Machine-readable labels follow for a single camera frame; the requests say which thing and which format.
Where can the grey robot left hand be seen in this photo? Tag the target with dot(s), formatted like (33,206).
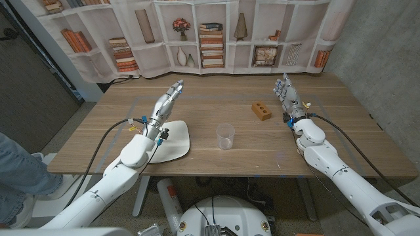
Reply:
(162,109)

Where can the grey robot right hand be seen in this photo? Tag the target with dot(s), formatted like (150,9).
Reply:
(290,98)

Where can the clear plastic measuring cup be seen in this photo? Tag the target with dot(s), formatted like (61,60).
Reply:
(225,141)

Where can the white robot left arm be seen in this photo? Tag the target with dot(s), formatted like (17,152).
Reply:
(131,154)

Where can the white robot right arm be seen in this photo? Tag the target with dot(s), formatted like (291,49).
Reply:
(348,183)

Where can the orange wooden block with holes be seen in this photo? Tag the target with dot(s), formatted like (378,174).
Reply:
(261,113)

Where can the white paper plate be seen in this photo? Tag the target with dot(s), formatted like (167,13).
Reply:
(175,141)

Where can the printed bookshelf backdrop cloth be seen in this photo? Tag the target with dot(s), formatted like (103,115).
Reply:
(157,59)

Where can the white table leg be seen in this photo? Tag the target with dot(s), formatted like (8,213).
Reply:
(141,196)

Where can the white cylinder with orange label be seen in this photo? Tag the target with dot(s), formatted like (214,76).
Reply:
(169,203)

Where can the grey table leg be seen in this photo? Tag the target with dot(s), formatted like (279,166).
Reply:
(306,200)

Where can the white round robot torso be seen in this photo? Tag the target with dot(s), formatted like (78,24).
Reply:
(229,216)

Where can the dark grey partition panel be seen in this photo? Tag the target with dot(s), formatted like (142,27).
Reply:
(33,98)

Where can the white floor platform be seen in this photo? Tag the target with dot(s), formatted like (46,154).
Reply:
(55,206)

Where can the person in blue jeans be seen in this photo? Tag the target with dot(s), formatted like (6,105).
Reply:
(19,170)

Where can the silver metal bracket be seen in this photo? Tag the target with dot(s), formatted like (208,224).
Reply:
(151,231)

